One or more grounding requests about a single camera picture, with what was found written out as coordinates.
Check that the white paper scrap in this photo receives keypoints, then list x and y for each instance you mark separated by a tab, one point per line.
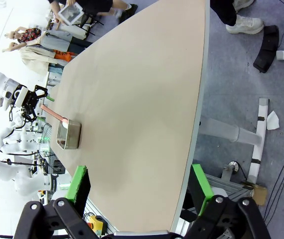
273	120

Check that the mannequin with beige coat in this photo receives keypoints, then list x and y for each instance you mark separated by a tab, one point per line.
35	58

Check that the person left hand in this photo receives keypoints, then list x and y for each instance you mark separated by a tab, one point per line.
58	17

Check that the square light grey tray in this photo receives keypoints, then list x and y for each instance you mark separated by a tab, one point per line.
71	13

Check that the brown cardboard piece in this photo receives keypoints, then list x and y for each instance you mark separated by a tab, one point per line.
259	195

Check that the metal levelling foot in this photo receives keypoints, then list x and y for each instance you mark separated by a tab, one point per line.
231	168

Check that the rectangular steel container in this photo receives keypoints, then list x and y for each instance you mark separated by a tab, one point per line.
72	134

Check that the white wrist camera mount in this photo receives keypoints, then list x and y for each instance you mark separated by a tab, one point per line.
21	97

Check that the mannequin with floral top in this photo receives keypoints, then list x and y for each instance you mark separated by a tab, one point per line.
27	33

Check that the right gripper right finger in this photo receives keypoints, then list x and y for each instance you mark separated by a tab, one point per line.
201	189

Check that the pink silicone spatula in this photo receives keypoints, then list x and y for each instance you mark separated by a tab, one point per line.
52	113

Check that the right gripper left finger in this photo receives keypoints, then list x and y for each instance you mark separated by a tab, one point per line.
79	189

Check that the grey table leg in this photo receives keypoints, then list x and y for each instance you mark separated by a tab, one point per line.
229	132

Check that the white taped post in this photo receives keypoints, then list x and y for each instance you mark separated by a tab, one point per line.
260	139

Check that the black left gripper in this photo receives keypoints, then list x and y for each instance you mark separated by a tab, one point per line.
29	100

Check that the white sneaker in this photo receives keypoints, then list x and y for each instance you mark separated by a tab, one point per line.
246	25
242	4

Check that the bystander black trouser leg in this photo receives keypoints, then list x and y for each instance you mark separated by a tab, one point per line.
223	11

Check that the yellow emergency stop box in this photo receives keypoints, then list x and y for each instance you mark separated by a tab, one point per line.
97	224

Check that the black foot pedal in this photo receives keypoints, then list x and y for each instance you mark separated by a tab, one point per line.
266	49

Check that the person right hand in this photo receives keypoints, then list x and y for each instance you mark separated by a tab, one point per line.
71	2

